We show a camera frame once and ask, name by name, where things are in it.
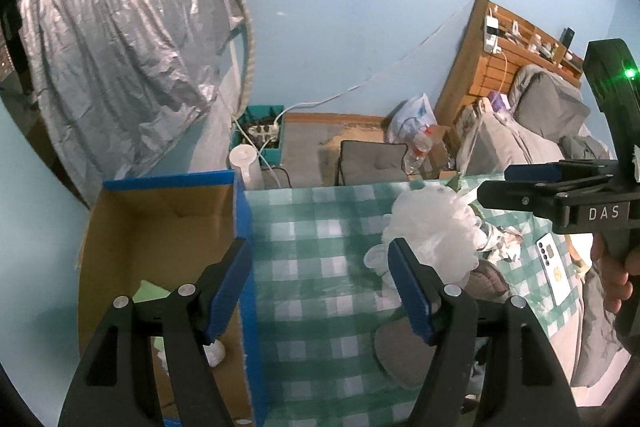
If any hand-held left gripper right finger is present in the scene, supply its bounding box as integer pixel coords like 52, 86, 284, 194
387, 237, 581, 427

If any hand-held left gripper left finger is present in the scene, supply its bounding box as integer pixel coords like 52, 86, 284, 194
57, 237, 253, 427

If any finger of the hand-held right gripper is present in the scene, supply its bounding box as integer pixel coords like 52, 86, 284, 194
504, 158, 621, 184
476, 178, 593, 222

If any white mesh bath loofah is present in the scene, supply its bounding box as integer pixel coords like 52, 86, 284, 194
382, 184, 490, 286

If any grey fluffy slipper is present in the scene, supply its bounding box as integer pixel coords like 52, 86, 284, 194
374, 321, 437, 391

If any grey cloth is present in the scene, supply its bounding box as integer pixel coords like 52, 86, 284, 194
466, 257, 512, 309

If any cardboard box with blue tape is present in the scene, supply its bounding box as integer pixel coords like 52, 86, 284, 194
75, 169, 273, 427

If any person's right hand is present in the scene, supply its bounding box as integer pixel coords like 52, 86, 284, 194
590, 234, 640, 310

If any clear plastic cup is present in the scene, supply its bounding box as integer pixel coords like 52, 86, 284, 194
364, 244, 398, 281

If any floral patterned cloth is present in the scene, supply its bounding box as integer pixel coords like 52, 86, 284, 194
475, 202, 527, 264

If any small white fluffy ball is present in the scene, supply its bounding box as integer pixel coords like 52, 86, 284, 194
202, 339, 227, 369

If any grey pillow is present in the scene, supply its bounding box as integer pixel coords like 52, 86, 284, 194
509, 66, 592, 144

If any white smartphone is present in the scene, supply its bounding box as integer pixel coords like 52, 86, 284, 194
535, 232, 581, 308

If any purple packet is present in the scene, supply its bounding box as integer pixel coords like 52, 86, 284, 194
487, 90, 512, 114

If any green checked tablecloth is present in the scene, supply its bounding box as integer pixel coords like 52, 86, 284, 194
244, 179, 587, 427

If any light green sponge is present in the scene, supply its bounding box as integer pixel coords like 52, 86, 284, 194
132, 279, 172, 304

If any small brown cardboard box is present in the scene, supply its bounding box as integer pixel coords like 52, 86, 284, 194
424, 124, 453, 170

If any clear plastic bottle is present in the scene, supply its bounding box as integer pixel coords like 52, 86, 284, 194
402, 127, 436, 176

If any wooden headboard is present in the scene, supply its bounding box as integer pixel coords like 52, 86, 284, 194
434, 0, 586, 145

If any white humidifier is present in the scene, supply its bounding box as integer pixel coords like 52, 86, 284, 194
229, 143, 264, 190

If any grey blanket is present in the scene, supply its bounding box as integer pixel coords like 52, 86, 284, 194
569, 252, 632, 389

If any white plastic bag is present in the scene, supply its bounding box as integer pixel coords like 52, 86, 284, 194
388, 93, 436, 144

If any grey seat cushion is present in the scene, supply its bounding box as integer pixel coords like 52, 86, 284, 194
337, 139, 411, 186

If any teal storage box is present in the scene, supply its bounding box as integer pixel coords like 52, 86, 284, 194
230, 104, 287, 171

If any white charger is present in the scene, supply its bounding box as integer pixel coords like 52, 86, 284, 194
482, 14, 504, 56

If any white power strip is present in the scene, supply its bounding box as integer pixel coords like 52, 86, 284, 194
247, 121, 279, 144

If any silver foil curtain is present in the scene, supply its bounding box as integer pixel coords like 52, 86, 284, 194
16, 0, 247, 208

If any black floor cable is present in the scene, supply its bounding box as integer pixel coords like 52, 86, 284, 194
260, 162, 297, 188

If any white wall cable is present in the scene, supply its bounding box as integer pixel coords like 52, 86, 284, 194
260, 9, 477, 170

